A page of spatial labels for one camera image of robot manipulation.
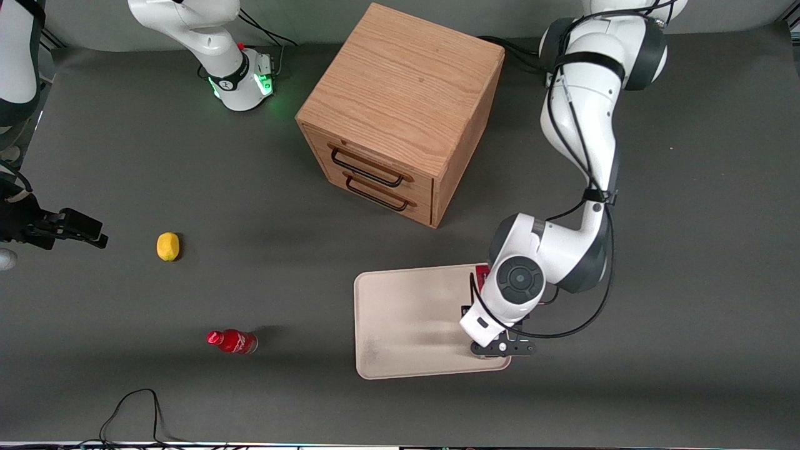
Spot black metal drawer handle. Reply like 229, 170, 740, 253
329, 144, 414, 188
344, 172, 417, 213

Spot wooden drawer cabinet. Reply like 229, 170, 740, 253
295, 2, 506, 229

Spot black looped table cable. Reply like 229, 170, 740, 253
75, 387, 232, 449

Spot red soda bottle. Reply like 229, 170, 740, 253
206, 329, 259, 356

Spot wooden drawer front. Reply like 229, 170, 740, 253
325, 165, 434, 227
302, 125, 436, 196

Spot black base cable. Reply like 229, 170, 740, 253
197, 7, 299, 81
479, 35, 551, 73

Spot beige plastic tray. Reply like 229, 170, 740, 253
353, 262, 513, 381

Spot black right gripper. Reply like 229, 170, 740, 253
0, 182, 109, 251

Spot black left base cable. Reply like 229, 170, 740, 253
479, 35, 551, 73

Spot black right base cable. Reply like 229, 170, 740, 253
197, 7, 299, 81

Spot dark grey table mat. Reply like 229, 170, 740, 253
0, 22, 800, 448

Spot yellow lemon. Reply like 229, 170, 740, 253
156, 232, 181, 262

